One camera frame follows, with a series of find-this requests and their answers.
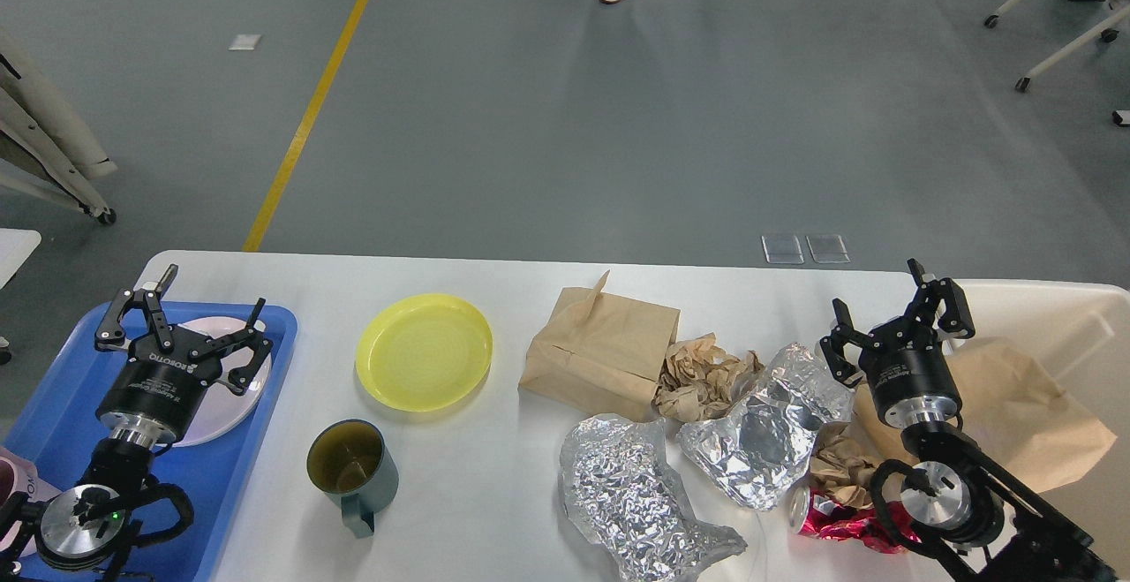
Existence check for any crumpled aluminium foil lower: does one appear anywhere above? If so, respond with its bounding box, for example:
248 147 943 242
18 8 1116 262
560 414 748 581

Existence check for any brown paper bag left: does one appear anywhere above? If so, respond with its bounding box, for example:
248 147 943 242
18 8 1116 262
519 273 681 422

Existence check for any crumpled aluminium foil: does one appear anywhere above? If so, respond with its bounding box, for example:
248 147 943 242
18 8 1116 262
675 342 853 512
560 414 748 581

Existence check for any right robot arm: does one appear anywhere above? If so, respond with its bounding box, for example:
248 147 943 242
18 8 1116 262
819 259 1116 581

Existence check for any crumpled brown paper ball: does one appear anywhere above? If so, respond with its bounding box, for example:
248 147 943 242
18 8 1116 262
653 333 765 424

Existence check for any yellow plastic plate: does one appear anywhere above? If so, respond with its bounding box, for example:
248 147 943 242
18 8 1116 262
354 293 493 412

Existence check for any crumpled aluminium foil upper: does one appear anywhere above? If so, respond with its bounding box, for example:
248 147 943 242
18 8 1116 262
675 342 853 512

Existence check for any pink mug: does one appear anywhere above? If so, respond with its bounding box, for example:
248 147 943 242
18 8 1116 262
1 446 61 561

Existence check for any small crumpled brown paper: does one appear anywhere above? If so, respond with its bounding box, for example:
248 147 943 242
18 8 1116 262
809 422 884 510

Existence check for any brown paper bag right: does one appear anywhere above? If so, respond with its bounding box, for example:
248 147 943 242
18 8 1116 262
852 336 1119 495

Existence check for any crushed red can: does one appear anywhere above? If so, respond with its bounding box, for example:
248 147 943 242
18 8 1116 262
786 484 907 554

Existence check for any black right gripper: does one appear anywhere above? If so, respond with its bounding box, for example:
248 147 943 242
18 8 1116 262
819 259 976 429

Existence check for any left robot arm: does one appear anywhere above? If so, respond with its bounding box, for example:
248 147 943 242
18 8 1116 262
3 264 273 581

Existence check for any small white side table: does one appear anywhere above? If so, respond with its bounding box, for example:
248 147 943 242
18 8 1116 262
0 228 41 288

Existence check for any white plastic bin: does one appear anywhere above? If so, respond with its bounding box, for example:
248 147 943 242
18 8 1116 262
961 279 1129 579

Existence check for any pink plate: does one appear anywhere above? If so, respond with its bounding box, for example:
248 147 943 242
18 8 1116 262
175 316 272 448

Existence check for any brown paper bag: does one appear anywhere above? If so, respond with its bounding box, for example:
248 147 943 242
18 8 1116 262
852 336 1119 495
519 273 681 422

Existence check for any white chair base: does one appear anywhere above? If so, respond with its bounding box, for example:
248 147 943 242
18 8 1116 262
980 0 1127 94

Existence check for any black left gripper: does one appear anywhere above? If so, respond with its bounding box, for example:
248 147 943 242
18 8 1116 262
95 264 273 446

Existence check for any dark green mug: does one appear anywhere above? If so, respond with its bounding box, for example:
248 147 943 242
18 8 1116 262
305 419 400 539

